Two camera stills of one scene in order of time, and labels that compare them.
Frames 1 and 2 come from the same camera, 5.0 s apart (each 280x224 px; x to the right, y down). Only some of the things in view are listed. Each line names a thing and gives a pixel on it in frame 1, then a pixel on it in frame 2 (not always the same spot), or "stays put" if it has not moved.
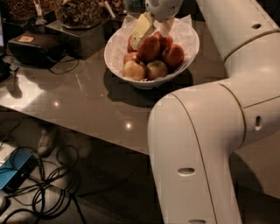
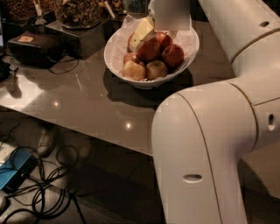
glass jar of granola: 80,14 stays put
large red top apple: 148,48 stays put
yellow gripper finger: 166,25 -> 173,33
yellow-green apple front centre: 156,69 stays put
